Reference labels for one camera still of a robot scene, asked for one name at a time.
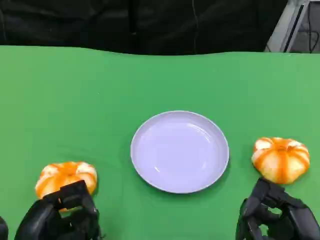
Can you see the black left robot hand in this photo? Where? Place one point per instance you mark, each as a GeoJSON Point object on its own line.
{"type": "Point", "coordinates": [50, 220]}

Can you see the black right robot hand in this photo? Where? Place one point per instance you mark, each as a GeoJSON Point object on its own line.
{"type": "Point", "coordinates": [295, 217]}

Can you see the orange white toy bread roll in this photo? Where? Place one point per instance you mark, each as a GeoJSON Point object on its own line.
{"type": "Point", "coordinates": [280, 160]}
{"type": "Point", "coordinates": [67, 175]}

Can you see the green table cloth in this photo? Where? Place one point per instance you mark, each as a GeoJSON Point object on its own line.
{"type": "Point", "coordinates": [75, 100]}

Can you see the lilac plate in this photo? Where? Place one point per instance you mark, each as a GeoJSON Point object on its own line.
{"type": "Point", "coordinates": [180, 152]}

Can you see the black backdrop curtain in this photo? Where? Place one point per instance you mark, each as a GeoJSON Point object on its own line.
{"type": "Point", "coordinates": [125, 22]}

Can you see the grey metal frame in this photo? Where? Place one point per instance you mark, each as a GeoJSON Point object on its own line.
{"type": "Point", "coordinates": [287, 27]}

